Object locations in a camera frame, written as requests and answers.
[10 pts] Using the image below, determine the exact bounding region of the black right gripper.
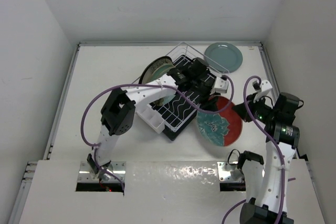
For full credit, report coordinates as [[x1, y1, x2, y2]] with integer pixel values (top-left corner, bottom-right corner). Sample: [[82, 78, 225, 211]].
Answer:
[[232, 91, 276, 123]]

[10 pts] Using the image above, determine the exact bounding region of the red and teal plate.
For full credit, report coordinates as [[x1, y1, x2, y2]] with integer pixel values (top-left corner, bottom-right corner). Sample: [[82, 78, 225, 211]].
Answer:
[[196, 95, 243, 146]]

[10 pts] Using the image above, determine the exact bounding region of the green plate with flower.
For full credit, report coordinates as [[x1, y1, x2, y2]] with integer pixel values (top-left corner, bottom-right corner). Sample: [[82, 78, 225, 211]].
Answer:
[[156, 96, 174, 106], [150, 64, 172, 105]]

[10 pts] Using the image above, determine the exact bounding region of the plain teal plate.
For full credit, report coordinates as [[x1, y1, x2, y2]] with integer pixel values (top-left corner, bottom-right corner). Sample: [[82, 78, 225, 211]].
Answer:
[[204, 42, 243, 73]]

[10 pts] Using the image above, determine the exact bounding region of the cream plate with branch design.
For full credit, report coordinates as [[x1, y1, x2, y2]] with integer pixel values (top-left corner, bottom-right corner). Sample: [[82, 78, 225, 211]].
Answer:
[[148, 58, 174, 82]]

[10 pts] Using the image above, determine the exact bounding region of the dark rimmed cream plate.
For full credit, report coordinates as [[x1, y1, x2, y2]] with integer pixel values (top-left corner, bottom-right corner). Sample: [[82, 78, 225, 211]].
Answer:
[[139, 56, 175, 84]]

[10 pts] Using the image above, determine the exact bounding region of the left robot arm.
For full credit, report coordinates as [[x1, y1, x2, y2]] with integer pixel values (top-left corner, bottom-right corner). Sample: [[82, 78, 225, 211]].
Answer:
[[85, 56, 217, 177]]

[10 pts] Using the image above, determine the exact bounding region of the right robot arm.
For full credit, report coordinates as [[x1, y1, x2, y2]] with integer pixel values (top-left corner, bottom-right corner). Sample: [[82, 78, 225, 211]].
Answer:
[[233, 92, 303, 223]]

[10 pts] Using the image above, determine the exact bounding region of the black drip tray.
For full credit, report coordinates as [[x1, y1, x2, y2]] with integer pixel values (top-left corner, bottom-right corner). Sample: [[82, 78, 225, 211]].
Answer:
[[152, 55, 226, 142]]

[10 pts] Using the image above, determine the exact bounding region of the white cutlery holder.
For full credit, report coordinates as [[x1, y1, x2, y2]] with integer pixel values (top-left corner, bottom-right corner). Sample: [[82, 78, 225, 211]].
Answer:
[[137, 104, 165, 134]]

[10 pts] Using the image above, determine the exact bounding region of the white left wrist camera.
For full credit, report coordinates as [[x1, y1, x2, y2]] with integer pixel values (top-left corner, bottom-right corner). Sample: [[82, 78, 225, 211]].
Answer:
[[211, 77, 230, 93]]

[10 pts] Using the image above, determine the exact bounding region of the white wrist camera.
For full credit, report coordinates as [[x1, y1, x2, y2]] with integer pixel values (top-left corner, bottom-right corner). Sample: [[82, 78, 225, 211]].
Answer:
[[211, 77, 230, 93], [254, 80, 272, 102]]

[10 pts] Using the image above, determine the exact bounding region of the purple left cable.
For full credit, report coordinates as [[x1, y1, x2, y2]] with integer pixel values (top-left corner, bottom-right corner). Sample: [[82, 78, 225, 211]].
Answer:
[[80, 75, 235, 190]]

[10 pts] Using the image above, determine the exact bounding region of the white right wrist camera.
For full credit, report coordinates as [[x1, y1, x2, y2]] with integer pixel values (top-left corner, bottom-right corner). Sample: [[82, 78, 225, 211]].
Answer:
[[254, 80, 272, 102]]

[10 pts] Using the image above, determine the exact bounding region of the white wire dish rack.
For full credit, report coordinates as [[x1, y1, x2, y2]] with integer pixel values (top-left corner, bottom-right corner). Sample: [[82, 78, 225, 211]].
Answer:
[[137, 42, 230, 138]]

